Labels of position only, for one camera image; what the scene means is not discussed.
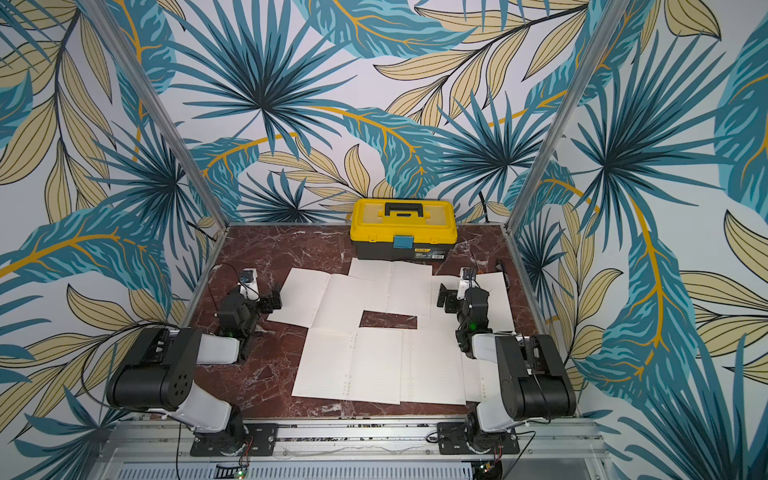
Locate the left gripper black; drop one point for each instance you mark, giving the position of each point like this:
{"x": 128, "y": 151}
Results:
{"x": 268, "y": 307}

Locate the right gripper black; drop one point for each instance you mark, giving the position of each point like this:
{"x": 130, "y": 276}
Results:
{"x": 453, "y": 298}

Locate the yellow cover notebook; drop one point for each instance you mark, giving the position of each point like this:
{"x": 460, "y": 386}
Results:
{"x": 315, "y": 299}
{"x": 364, "y": 366}

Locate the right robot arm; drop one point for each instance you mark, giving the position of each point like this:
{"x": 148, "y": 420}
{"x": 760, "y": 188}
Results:
{"x": 532, "y": 381}

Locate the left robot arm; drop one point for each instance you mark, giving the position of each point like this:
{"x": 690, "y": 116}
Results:
{"x": 156, "y": 375}

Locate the open notebook back middle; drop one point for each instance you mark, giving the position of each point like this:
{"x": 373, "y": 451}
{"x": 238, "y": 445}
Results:
{"x": 399, "y": 287}

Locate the open notebook front middle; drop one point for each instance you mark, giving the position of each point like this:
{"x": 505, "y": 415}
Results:
{"x": 431, "y": 366}

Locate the open notebook front right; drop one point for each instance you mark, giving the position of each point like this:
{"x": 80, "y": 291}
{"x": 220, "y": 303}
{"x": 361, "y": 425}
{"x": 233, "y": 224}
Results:
{"x": 481, "y": 379}

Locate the yellow black toolbox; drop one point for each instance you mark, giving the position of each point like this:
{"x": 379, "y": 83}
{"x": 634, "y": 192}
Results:
{"x": 393, "y": 229}

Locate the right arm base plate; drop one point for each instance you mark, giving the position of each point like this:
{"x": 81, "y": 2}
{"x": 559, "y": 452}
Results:
{"x": 459, "y": 438}

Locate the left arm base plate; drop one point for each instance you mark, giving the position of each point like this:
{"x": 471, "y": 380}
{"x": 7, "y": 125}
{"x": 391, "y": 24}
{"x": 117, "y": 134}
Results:
{"x": 254, "y": 439}

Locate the aluminium front rail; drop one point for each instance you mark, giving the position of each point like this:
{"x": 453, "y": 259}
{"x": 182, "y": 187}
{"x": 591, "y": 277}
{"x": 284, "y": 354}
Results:
{"x": 357, "y": 448}

